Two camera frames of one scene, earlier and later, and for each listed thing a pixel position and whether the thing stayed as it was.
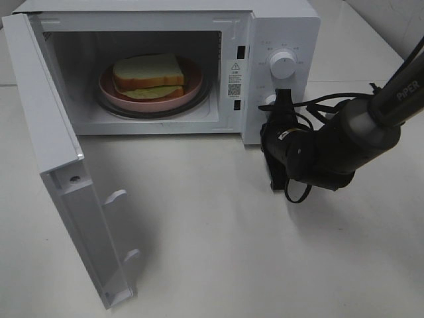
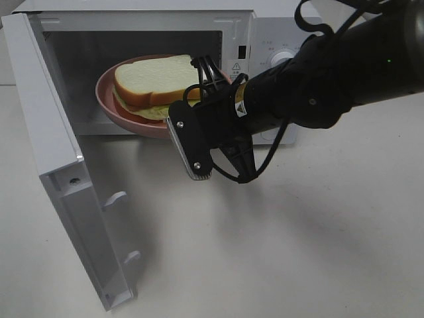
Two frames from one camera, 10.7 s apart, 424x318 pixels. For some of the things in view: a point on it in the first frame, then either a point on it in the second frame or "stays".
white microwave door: (97, 226) stays
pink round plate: (193, 84) -> (154, 128)
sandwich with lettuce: (148, 76) stays
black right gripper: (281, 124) -> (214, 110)
